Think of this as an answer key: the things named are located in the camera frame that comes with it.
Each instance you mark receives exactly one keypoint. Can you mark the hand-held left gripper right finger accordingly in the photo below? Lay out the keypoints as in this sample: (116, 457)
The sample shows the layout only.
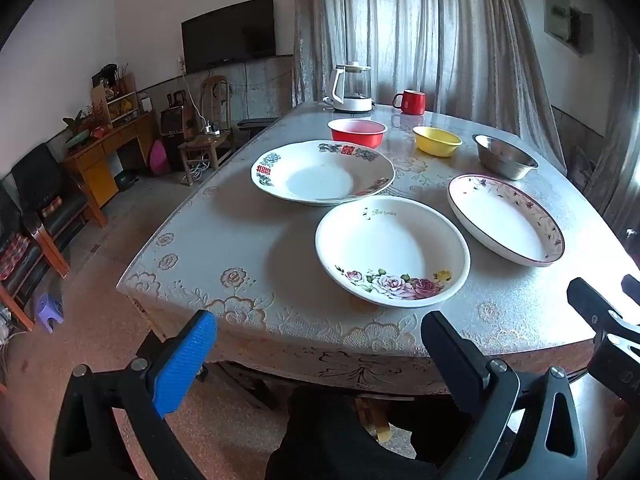
(450, 352)

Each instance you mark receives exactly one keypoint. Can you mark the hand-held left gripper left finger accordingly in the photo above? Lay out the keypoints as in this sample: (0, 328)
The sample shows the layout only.
(185, 360)

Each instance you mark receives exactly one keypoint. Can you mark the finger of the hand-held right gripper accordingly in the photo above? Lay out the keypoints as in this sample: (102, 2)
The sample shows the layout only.
(587, 300)
(632, 287)

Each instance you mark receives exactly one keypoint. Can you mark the oval plate with purple rim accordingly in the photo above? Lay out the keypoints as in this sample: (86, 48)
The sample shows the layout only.
(500, 220)

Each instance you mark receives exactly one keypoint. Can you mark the white plate with rose print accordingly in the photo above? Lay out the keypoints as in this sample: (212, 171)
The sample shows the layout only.
(392, 245)

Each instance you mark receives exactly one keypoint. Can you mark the stainless steel bowl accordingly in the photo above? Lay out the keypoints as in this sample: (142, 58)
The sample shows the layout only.
(505, 160)

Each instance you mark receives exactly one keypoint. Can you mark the yellow bowl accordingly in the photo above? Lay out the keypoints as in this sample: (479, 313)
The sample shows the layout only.
(435, 142)

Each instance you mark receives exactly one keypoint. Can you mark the white plate with red characters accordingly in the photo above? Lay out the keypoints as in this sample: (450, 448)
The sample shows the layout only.
(320, 175)

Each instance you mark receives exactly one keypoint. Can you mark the red plastic bowl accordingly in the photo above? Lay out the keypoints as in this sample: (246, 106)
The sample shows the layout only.
(357, 135)

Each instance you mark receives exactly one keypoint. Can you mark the wooden dining table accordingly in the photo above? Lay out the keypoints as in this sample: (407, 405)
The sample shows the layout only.
(250, 385)

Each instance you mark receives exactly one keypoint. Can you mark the narrow grey sheer curtain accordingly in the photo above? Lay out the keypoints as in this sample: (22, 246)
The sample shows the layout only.
(612, 160)

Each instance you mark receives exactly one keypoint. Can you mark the purple plastic stool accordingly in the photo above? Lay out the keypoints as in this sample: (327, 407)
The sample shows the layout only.
(47, 307)

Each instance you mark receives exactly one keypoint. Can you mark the black cushioned wooden armchair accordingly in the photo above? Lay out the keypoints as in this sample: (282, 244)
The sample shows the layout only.
(50, 195)
(20, 260)

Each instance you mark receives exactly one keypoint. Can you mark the pink bag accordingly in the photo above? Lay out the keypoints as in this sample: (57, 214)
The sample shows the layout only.
(160, 160)

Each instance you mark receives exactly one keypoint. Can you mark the light wooden chair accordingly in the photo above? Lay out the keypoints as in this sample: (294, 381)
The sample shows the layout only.
(200, 147)

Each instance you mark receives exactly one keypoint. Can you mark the wooden desk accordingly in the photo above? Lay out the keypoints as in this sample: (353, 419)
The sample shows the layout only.
(95, 160)

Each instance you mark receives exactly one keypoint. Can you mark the white power strip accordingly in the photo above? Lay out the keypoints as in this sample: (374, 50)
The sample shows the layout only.
(212, 130)

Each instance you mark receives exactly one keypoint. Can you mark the black floor speaker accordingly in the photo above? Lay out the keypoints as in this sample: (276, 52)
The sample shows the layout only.
(172, 122)

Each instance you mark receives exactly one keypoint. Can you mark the dark wooden bench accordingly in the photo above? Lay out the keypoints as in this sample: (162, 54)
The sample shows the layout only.
(257, 122)

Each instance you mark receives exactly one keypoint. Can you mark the red mug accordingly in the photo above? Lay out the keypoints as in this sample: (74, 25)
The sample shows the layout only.
(412, 102)

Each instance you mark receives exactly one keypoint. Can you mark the green potted plant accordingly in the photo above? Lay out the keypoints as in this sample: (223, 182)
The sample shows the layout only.
(75, 127)

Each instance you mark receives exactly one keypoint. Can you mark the wooden desktop shelf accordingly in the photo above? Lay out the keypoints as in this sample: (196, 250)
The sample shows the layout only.
(120, 102)

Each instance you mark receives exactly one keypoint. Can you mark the white glass electric kettle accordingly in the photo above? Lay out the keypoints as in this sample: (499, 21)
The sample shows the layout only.
(350, 102)

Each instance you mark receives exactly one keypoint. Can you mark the wide grey sheer curtain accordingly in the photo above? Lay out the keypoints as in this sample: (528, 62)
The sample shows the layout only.
(425, 35)

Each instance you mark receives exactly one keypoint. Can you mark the wall electrical panel box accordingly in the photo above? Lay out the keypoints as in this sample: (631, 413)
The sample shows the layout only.
(560, 15)

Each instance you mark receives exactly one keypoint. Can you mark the black wall television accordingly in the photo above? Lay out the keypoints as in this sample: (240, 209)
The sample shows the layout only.
(227, 35)

